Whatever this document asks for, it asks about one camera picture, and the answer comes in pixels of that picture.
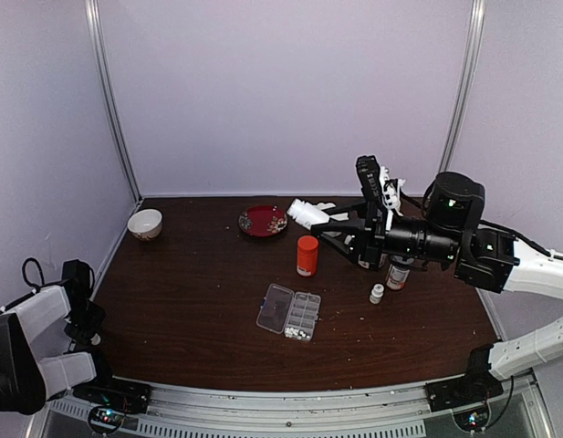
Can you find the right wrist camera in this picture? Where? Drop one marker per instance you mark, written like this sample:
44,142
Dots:
377,184

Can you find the left circuit board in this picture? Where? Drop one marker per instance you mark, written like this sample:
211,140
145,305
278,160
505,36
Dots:
104,420

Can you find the amber bottle grey cap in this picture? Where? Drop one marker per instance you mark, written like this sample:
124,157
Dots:
399,270

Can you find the clear pill organizer box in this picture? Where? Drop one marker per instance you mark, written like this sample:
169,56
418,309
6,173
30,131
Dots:
282,307

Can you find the circuit board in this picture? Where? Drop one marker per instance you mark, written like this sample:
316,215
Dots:
104,420
473,419

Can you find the left aluminium frame post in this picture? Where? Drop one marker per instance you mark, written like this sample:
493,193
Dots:
110,104

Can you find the red patterned plate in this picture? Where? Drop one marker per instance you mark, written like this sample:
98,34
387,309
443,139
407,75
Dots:
263,220

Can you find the white pills in organizer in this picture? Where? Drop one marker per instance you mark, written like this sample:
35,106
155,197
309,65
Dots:
297,333

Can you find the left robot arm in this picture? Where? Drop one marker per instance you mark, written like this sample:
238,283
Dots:
26,382

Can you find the small white pill bottle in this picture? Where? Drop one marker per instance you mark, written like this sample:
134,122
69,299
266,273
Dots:
376,294
306,214

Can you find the right circuit board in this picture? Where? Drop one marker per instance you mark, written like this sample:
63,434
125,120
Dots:
473,419

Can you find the orange pill bottle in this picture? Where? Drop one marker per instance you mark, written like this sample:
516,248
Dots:
307,255

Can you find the aluminium front rail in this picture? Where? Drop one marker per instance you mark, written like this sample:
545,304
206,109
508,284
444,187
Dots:
394,411

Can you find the right aluminium frame post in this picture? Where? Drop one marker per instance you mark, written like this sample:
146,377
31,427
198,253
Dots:
472,49

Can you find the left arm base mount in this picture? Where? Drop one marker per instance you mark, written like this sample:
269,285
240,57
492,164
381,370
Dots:
124,396

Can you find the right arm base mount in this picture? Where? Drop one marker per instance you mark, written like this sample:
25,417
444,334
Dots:
458,392

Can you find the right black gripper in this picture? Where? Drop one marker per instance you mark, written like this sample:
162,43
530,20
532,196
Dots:
368,244

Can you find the aluminium frame post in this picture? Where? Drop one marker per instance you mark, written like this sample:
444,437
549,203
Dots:
110,104
472,49

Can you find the white rice bowl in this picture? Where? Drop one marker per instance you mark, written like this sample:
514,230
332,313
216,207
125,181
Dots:
146,224

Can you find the white fluted bowl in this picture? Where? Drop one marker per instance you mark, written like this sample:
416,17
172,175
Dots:
338,217

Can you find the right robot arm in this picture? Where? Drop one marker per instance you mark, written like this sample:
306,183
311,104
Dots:
450,232

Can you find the white bottle cap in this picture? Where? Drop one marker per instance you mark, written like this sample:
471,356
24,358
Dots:
95,340

